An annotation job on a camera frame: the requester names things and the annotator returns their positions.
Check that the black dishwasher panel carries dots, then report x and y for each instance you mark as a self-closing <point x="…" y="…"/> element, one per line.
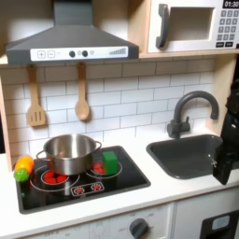
<point x="219" y="225"/>

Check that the dark grey sink basin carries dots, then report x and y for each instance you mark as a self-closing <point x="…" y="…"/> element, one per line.
<point x="186" y="155"/>

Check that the grey oven knob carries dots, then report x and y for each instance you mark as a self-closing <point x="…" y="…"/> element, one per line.
<point x="138" y="228"/>

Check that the grey range hood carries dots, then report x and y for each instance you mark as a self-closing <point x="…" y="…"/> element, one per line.
<point x="72" y="37"/>

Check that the orange toy carrot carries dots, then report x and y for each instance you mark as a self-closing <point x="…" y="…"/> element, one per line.
<point x="23" y="168"/>

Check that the black toy stove top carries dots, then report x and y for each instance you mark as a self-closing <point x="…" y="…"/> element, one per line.
<point x="81" y="182"/>

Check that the white toy microwave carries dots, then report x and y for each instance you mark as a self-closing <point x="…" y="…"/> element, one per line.
<point x="193" y="25"/>

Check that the green toy block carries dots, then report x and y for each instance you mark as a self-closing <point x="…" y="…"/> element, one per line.
<point x="109" y="162"/>

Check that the wooden spoon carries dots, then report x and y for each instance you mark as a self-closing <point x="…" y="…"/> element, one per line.
<point x="82" y="96"/>

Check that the wooden slotted spatula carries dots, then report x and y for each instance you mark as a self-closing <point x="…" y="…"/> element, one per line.
<point x="35" y="101"/>

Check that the dark grey tap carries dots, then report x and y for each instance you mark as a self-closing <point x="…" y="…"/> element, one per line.
<point x="189" y="112"/>

